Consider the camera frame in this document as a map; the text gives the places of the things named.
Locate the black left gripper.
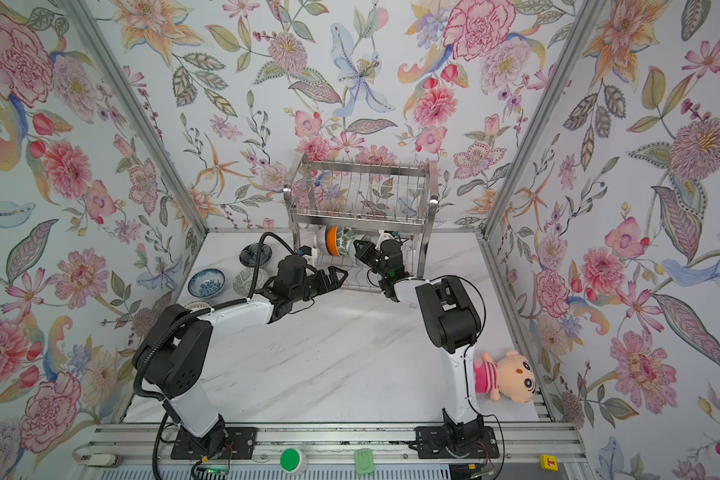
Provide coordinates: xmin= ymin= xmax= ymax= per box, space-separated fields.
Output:
xmin=288 ymin=263 xmax=347 ymax=304

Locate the green leaf pattern bowl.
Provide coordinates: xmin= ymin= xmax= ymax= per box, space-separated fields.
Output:
xmin=336 ymin=227 xmax=357 ymax=258

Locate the white bowl orange outside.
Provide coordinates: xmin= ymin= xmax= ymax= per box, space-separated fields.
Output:
xmin=325 ymin=226 xmax=340 ymax=257

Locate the grey striped bowl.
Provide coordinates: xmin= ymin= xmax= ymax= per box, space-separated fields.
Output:
xmin=314 ymin=226 xmax=329 ymax=255

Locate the stainless steel dish rack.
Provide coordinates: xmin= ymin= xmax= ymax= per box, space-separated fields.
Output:
xmin=283 ymin=156 xmax=440 ymax=292

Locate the pale green bowl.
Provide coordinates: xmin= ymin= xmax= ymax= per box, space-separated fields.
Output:
xmin=352 ymin=237 xmax=367 ymax=260

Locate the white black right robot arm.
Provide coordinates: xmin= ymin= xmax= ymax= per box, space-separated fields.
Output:
xmin=353 ymin=239 xmax=485 ymax=457

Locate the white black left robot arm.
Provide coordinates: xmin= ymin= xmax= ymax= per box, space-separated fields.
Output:
xmin=132 ymin=232 xmax=349 ymax=456

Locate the black patterned bowl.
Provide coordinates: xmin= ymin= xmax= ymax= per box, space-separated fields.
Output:
xmin=239 ymin=243 xmax=273 ymax=268

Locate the blue floral bowl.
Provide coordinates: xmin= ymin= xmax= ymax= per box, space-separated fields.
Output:
xmin=187 ymin=268 xmax=226 ymax=299

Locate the white lattice pattern bowl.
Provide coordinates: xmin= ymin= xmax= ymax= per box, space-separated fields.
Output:
xmin=183 ymin=301 xmax=212 ymax=311

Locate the light green rectangular device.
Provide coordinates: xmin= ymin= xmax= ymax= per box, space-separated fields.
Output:
xmin=353 ymin=448 xmax=375 ymax=477

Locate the green round button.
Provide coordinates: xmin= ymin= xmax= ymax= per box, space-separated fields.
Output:
xmin=279 ymin=448 xmax=308 ymax=475

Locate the pink plush pig toy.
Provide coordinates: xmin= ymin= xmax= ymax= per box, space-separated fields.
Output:
xmin=473 ymin=350 xmax=536 ymax=403

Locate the yellow tag block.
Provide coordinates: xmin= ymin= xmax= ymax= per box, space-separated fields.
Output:
xmin=540 ymin=454 xmax=559 ymax=472

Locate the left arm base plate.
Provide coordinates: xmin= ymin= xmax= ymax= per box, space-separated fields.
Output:
xmin=170 ymin=427 xmax=258 ymax=461

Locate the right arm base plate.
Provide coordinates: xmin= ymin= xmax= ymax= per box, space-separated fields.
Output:
xmin=409 ymin=425 xmax=501 ymax=460

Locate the aluminium front rail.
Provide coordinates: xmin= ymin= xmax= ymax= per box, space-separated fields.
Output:
xmin=72 ymin=422 xmax=594 ymax=479

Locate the white plug on rail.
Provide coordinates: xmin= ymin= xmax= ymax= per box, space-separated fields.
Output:
xmin=88 ymin=453 xmax=119 ymax=468

